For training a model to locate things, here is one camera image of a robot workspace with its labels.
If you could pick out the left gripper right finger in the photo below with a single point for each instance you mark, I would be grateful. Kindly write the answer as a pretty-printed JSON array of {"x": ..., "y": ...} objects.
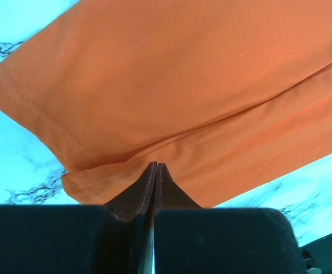
[{"x": 168, "y": 195}]

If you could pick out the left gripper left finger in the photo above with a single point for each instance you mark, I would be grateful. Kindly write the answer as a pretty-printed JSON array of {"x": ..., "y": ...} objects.
[{"x": 136, "y": 198}]

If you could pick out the orange t shirt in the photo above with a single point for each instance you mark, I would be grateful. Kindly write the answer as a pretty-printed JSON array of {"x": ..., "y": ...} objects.
[{"x": 228, "y": 94}]

